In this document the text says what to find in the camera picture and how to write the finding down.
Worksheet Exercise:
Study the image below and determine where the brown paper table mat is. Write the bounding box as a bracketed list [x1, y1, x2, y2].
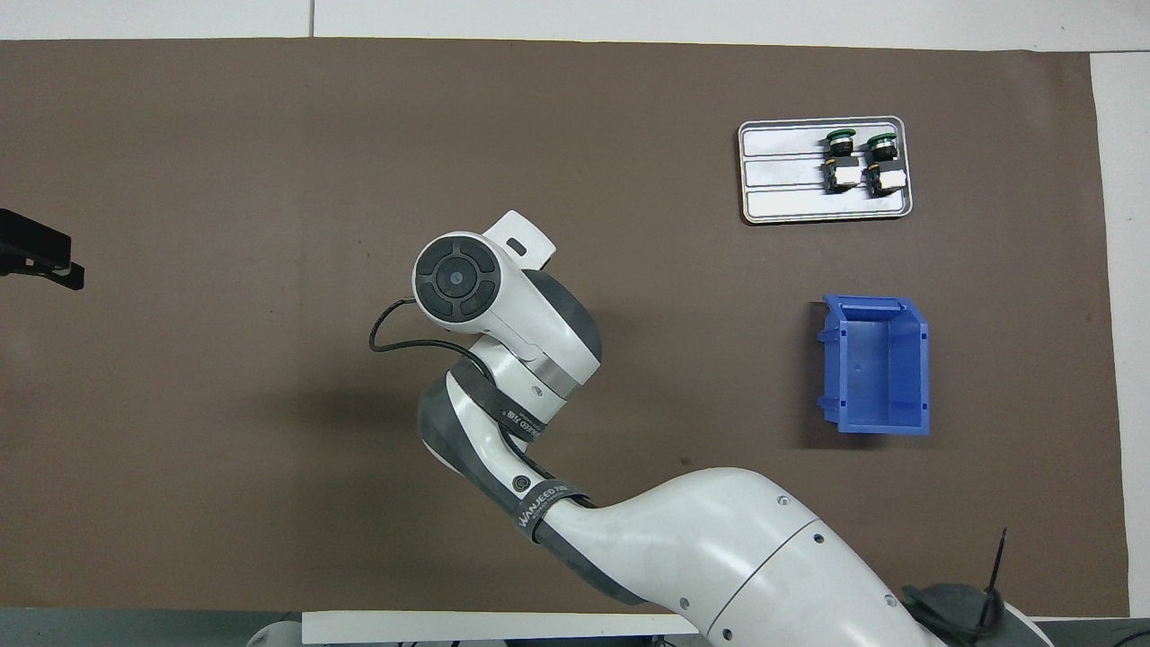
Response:
[0, 38, 1131, 619]

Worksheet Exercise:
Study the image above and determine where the grey metal tray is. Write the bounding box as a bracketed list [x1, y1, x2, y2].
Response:
[738, 115, 915, 225]

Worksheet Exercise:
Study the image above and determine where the blue plastic storage bin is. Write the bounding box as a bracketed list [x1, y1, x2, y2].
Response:
[816, 294, 932, 437]

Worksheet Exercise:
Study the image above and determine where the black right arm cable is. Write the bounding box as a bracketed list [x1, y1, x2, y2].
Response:
[367, 298, 504, 378]

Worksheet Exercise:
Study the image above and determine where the green push button switch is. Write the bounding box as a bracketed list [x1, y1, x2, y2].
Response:
[862, 132, 906, 199]
[820, 128, 858, 195]

